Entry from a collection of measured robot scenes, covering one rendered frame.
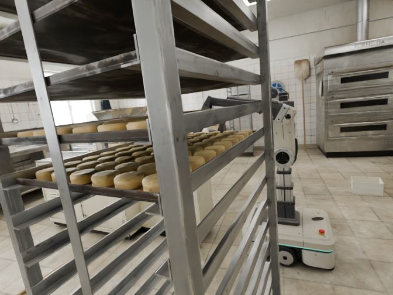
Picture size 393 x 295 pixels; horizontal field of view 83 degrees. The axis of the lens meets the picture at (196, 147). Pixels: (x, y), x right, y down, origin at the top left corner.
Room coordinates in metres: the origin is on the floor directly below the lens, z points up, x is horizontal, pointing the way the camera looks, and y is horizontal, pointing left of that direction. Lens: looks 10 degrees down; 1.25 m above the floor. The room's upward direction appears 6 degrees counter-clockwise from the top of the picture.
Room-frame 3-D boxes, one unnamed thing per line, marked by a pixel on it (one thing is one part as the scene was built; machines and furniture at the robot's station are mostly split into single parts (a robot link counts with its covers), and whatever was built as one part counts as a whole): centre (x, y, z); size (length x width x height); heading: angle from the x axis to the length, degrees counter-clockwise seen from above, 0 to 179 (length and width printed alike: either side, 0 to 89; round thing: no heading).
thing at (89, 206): (2.59, 1.16, 0.42); 1.28 x 0.72 x 0.84; 64
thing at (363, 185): (2.56, -2.02, 0.08); 0.30 x 0.22 x 0.16; 60
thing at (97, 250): (0.73, 0.25, 0.87); 0.64 x 0.03 x 0.03; 151
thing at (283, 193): (1.71, -0.68, 0.36); 0.13 x 0.13 x 0.40; 65
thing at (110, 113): (2.38, 0.73, 1.25); 0.56 x 0.29 x 0.14; 154
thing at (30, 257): (0.73, 0.25, 0.96); 0.64 x 0.03 x 0.03; 151
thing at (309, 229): (1.71, -0.67, 0.24); 0.68 x 0.53 x 0.41; 65
